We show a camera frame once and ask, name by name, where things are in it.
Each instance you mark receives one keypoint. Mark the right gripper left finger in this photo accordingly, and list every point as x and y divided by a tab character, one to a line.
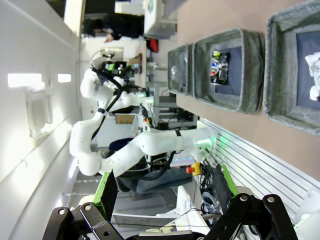
75	222

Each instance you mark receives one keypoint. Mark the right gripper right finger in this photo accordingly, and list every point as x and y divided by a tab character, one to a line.
257	220

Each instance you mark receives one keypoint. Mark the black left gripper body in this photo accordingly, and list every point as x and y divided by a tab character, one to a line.
113	68

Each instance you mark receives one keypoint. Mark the crushed clear plastic bottle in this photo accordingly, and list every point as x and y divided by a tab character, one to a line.
173	72

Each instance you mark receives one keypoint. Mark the colourful foil wrapper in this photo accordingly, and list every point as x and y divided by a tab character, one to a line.
221	70

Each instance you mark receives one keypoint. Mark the white paper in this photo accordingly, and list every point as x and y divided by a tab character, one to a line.
313	67

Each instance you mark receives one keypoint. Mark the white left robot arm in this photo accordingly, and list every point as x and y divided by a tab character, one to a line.
155	142

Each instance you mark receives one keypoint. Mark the bystander in black clothes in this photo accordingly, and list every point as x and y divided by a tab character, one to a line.
120	25

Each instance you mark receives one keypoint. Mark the red bag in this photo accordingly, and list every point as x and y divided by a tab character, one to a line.
154	45

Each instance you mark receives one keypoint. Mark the cardboard box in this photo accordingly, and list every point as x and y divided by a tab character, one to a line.
125	119

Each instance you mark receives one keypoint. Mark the white table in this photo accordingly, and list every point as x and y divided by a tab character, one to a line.
151	17

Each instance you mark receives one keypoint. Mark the grey fabric basket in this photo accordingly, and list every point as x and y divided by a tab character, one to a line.
250	70
280	75
178	90

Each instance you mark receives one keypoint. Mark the red emergency stop button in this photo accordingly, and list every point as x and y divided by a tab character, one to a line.
196	168

